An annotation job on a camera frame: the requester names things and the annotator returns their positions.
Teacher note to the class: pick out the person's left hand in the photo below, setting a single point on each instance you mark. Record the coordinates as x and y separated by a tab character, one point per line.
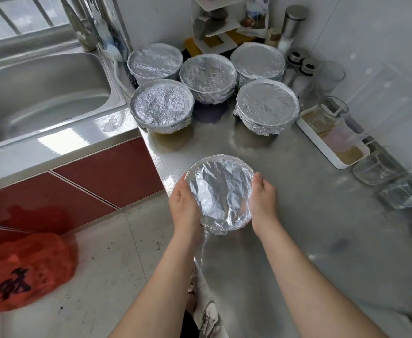
185	211

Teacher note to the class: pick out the person's left forearm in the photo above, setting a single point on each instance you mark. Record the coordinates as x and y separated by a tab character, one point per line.
157	295

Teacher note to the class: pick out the white shaker with black lid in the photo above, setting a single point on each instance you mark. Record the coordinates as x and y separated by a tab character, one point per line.
292	66
304	77

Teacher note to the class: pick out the white rectangular tray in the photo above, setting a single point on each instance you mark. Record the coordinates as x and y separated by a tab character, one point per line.
315	140

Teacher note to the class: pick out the white dish brush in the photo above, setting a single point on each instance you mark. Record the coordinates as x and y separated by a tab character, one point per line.
111	47

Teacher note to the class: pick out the foil-covered bowl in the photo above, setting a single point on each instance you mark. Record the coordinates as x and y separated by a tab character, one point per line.
162	104
208	76
266	105
154	61

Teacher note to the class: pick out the metal window railing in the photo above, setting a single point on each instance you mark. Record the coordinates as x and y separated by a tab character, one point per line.
23	14

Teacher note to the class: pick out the stack of aluminium foil sheets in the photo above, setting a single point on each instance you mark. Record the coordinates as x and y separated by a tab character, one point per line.
220	192

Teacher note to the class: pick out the person's right hand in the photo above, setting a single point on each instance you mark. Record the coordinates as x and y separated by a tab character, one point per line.
264	206

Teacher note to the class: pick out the person's right white shoe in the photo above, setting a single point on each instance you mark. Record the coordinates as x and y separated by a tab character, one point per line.
210	320

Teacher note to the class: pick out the person's dark trousers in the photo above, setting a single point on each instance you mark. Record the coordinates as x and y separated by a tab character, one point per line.
188	326

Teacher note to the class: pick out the tall white steel-capped bottle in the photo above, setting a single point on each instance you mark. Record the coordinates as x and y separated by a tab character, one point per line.
290	24

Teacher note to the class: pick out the foil-wrapped bowl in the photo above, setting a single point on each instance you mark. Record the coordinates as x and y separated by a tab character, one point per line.
257	61

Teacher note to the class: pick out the steel faucet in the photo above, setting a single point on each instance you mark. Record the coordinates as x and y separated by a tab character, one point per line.
83	24

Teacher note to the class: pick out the person's left white shoe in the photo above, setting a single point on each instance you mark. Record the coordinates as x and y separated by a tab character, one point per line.
191	281

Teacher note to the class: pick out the colourful snack packet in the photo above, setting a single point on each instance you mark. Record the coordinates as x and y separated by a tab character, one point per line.
254	12

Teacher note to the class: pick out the red kitchen cabinet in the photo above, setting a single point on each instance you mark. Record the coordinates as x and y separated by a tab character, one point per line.
111	172

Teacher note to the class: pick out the red plastic bag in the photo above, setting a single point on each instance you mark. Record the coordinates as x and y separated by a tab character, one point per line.
26	271

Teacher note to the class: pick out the white corner shelf rack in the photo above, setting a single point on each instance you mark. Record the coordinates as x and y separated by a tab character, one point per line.
216	21

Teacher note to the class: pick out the stainless steel sink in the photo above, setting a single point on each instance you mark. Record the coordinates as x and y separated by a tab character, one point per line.
44	95

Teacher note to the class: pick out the person's white shoe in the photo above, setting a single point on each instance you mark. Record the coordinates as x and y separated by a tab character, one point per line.
191	281
210	320

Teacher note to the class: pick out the person's right forearm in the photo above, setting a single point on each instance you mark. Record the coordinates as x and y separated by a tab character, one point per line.
318	292

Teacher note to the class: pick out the pink translucent cup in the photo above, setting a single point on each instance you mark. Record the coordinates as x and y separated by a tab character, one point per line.
343	135

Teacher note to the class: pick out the small white tan-capped bottle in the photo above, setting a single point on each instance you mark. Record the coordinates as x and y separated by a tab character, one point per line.
273	36

